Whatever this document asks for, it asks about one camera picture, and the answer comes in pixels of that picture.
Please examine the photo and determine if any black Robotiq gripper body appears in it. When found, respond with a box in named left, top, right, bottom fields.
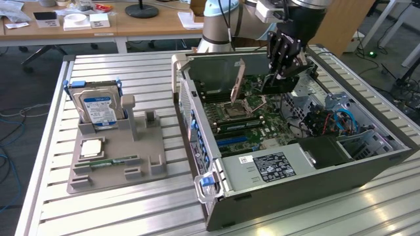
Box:
left=276, top=5, right=327, bottom=47

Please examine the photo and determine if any graphics card with metal bracket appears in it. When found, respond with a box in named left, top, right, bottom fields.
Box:
left=230, top=57, right=300, bottom=104

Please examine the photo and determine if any wooden cabinet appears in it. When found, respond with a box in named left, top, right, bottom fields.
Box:
left=274, top=0, right=378, bottom=56

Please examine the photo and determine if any perforated metal disk bay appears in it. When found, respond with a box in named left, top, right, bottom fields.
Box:
left=284, top=73, right=330, bottom=118

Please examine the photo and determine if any white box with red dot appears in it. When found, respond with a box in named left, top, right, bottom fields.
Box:
left=350, top=30, right=366, bottom=54

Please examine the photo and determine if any metal socket cover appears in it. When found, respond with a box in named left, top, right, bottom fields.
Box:
left=243, top=93, right=268, bottom=114

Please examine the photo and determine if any green motherboard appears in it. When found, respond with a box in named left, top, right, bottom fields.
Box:
left=200, top=87, right=302, bottom=158

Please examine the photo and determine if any stack of white papers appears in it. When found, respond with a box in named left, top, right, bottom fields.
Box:
left=178, top=11, right=207, bottom=30

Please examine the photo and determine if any RAM stick with white label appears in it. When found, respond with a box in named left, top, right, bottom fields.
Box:
left=216, top=119, right=266, bottom=131

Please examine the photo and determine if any brown cardboard box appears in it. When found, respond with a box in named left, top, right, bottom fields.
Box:
left=190, top=0, right=207, bottom=17

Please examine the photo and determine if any silver metal drive cage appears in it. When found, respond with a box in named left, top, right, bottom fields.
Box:
left=336, top=130, right=395, bottom=160

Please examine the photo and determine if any black round lamp base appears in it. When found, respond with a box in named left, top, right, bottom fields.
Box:
left=124, top=0, right=160, bottom=19

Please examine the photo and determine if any grey power supply unit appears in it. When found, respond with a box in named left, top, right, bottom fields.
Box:
left=222, top=144, right=318, bottom=192

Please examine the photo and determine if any open grey PC case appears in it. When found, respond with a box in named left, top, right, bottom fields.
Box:
left=171, top=46, right=414, bottom=232

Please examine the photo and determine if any white labelled box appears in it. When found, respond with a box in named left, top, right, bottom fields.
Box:
left=88, top=13, right=110, bottom=29

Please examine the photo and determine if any grey plastic parts rack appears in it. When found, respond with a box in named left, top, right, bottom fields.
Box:
left=67, top=95, right=168, bottom=195

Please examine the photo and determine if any loose green RAM stick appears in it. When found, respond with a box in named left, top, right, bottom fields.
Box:
left=88, top=154, right=139, bottom=168

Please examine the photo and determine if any silver CPU chip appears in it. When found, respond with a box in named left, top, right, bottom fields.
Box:
left=80, top=141, right=103, bottom=158

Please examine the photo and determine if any black and white label box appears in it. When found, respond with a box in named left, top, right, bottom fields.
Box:
left=34, top=11, right=60, bottom=28

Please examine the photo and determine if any black office chair base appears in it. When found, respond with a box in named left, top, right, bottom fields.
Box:
left=19, top=44, right=99, bottom=73

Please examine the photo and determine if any wooden office desk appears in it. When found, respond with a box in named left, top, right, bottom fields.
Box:
left=0, top=0, right=298, bottom=47

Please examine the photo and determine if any clear plastic bag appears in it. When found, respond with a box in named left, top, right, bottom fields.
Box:
left=0, top=1, right=32, bottom=23

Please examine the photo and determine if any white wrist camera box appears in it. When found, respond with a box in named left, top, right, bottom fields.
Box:
left=255, top=0, right=291, bottom=24

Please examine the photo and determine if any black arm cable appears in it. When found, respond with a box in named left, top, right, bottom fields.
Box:
left=218, top=0, right=244, bottom=51

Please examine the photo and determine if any white frame table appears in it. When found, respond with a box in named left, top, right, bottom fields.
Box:
left=359, top=0, right=420, bottom=68

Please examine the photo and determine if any blue data wire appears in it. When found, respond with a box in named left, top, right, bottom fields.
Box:
left=338, top=108, right=360, bottom=133

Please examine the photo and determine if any hard disk with blue bracket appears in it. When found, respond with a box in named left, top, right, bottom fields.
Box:
left=64, top=79, right=126, bottom=128

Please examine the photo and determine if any white floor cable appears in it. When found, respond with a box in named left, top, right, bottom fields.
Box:
left=0, top=103, right=50, bottom=118

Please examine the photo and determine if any blue floor cable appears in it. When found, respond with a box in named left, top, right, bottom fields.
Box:
left=0, top=118, right=26, bottom=212

